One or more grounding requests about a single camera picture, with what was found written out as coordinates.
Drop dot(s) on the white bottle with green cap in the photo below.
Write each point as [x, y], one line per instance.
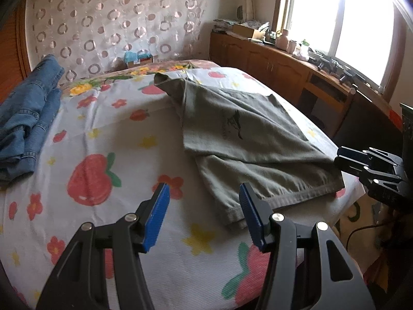
[302, 51]

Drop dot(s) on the window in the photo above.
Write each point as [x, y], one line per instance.
[355, 13]

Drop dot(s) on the black toy gun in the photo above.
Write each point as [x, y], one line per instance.
[322, 59]
[350, 75]

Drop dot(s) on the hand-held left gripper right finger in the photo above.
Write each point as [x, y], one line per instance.
[253, 214]

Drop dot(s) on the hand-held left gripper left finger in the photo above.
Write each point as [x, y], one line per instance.
[158, 214]

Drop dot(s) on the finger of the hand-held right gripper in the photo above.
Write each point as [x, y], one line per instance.
[350, 166]
[351, 151]

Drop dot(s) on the wooden wardrobe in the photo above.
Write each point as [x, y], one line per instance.
[19, 48]

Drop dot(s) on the floral blanket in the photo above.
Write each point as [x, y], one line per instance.
[87, 87]

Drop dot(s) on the blue plastic bag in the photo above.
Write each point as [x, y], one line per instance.
[132, 55]

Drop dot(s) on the open cardboard box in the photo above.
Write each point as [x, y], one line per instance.
[245, 30]

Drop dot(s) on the strawberry print bed sheet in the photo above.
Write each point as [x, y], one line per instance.
[106, 142]

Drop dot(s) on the white cup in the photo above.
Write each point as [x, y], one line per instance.
[292, 46]

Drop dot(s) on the long wooden cabinet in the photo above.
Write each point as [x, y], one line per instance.
[258, 61]

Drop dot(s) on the crumpled printed cloth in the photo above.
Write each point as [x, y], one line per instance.
[222, 24]

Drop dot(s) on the patterned floor mat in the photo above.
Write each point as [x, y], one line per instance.
[358, 211]

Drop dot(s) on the circle pattern sheer cloth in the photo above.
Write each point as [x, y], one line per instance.
[113, 22]

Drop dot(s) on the small cardboard box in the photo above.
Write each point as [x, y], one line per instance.
[143, 62]

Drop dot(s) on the blue jeans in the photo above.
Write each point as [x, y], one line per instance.
[29, 109]

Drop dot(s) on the pink jar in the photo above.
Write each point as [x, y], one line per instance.
[282, 40]

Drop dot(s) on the grey-green pants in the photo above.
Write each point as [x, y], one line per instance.
[258, 135]

